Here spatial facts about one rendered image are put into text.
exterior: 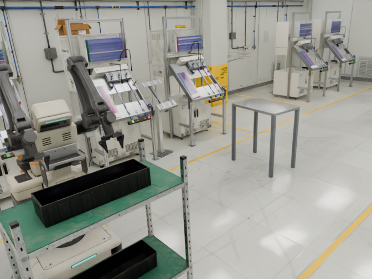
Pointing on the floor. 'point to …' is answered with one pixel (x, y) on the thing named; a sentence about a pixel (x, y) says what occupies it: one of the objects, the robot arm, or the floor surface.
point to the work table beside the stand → (273, 107)
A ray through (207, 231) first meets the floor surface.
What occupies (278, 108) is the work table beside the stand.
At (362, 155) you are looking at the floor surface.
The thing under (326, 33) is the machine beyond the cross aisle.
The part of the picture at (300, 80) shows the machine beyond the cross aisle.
